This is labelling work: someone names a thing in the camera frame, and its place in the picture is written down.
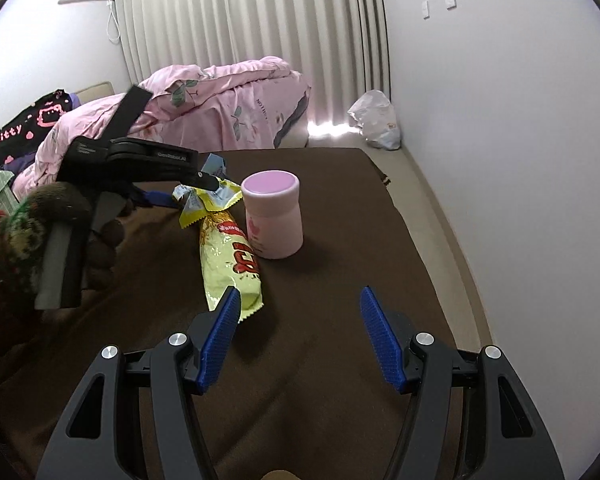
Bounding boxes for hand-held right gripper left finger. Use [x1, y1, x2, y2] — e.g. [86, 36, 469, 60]
[36, 285, 242, 480]

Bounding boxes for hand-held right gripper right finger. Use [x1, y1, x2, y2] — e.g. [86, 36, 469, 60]
[360, 286, 566, 480]

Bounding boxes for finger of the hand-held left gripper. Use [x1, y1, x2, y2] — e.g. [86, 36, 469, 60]
[180, 170, 222, 192]
[127, 185, 182, 209]

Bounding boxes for yellow white snack packet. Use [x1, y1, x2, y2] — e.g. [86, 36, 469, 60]
[174, 177, 244, 229]

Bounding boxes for long yellow snack packet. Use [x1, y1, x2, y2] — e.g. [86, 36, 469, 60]
[199, 210, 265, 324]

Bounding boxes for person's left hand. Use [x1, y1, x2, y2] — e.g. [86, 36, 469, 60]
[0, 182, 126, 298]

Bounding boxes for pink floral duvet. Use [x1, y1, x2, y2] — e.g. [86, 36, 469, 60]
[10, 56, 312, 196]

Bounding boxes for pink jar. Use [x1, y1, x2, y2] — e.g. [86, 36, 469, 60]
[241, 170, 304, 260]

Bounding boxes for brown table cloth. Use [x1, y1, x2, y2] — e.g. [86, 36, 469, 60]
[0, 147, 483, 480]

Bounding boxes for purple cloth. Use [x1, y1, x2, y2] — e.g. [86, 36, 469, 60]
[2, 152, 43, 181]

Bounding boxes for black pink printed cloth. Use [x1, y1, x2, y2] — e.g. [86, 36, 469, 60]
[0, 89, 83, 171]

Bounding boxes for striped beige curtain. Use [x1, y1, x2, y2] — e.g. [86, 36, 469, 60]
[114, 0, 393, 128]

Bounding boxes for white plastic bag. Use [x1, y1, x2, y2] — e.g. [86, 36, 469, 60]
[347, 90, 402, 151]

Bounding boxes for white air conditioner cable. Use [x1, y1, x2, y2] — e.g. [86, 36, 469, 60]
[107, 0, 122, 43]

